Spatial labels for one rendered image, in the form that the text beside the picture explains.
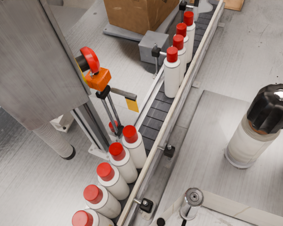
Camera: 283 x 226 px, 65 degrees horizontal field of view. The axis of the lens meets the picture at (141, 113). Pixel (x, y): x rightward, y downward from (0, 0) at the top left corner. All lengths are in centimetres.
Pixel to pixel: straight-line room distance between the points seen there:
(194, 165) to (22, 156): 60
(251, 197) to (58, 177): 59
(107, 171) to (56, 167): 37
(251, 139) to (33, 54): 47
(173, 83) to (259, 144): 32
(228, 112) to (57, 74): 63
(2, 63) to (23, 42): 3
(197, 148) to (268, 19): 78
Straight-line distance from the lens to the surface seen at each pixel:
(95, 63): 31
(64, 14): 143
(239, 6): 133
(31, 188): 86
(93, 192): 49
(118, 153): 50
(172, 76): 72
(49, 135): 44
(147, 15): 103
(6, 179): 92
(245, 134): 57
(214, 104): 81
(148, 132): 74
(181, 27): 76
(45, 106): 31
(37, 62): 26
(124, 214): 64
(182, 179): 69
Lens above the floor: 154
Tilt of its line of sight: 57 degrees down
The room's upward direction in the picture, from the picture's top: 11 degrees counter-clockwise
